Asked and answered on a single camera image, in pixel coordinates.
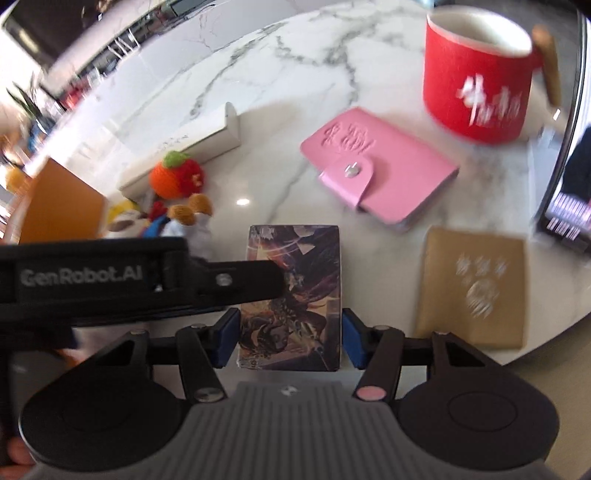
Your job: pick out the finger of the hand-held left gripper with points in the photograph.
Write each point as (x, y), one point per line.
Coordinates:
(244, 281)

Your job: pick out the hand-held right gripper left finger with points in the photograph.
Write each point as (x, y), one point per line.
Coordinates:
(229, 337)

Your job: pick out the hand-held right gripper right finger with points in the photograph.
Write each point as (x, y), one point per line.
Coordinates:
(353, 339)

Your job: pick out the dark illustrated card box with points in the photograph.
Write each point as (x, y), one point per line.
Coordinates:
(295, 249)

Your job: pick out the duck plush with blue hat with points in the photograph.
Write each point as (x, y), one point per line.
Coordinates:
(198, 228)

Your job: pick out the orange rimmed storage box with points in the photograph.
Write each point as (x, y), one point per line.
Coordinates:
(60, 203)

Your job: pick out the pink snap card wallet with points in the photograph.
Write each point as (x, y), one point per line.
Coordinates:
(392, 166)

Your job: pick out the gold paw print notebook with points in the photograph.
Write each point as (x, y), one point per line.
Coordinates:
(443, 277)

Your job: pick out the orange knitted fruit toy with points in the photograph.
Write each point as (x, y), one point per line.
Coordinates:
(168, 180)

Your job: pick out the long white box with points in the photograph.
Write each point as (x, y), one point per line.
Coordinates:
(203, 138)

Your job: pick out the green potted plant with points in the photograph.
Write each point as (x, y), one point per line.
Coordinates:
(23, 99)

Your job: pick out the dark printed box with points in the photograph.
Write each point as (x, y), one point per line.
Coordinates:
(570, 212)

